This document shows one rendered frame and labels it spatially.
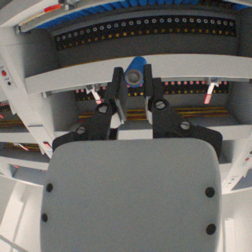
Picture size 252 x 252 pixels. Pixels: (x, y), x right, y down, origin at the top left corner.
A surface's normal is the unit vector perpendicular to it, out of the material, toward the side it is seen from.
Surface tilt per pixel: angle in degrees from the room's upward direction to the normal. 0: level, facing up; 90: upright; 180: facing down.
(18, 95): 90
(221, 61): 108
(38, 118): 90
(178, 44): 90
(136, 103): 90
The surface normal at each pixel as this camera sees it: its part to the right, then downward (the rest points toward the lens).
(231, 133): -0.16, 0.44
